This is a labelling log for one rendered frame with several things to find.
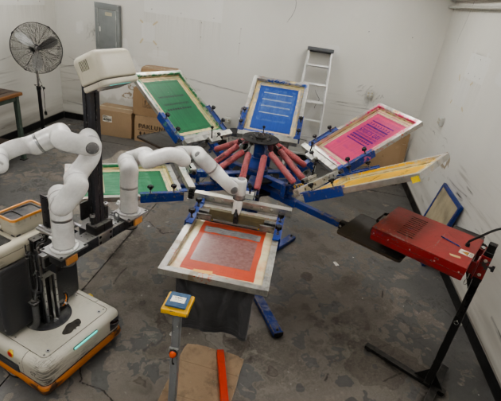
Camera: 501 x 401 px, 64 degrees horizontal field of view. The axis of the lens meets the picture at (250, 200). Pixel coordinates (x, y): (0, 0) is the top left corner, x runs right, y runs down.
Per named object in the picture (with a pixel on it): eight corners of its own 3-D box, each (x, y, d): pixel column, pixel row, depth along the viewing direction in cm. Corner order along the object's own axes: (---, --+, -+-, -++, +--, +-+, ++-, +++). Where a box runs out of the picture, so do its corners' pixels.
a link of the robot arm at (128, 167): (121, 192, 213) (120, 164, 206) (118, 181, 223) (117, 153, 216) (139, 190, 217) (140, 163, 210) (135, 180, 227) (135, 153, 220)
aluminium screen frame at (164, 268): (267, 297, 205) (268, 291, 203) (157, 274, 210) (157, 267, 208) (281, 223, 275) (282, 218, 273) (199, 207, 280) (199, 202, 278)
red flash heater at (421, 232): (483, 256, 260) (491, 240, 255) (466, 286, 227) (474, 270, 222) (394, 218, 292) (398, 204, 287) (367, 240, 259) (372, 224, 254)
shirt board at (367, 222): (417, 248, 284) (421, 239, 281) (396, 271, 255) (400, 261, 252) (268, 181, 354) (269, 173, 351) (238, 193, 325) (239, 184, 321)
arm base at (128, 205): (108, 210, 224) (107, 185, 217) (124, 202, 235) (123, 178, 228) (130, 219, 219) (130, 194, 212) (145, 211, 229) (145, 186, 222)
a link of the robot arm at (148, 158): (188, 144, 214) (178, 132, 229) (118, 168, 205) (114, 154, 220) (194, 167, 222) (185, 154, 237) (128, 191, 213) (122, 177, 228)
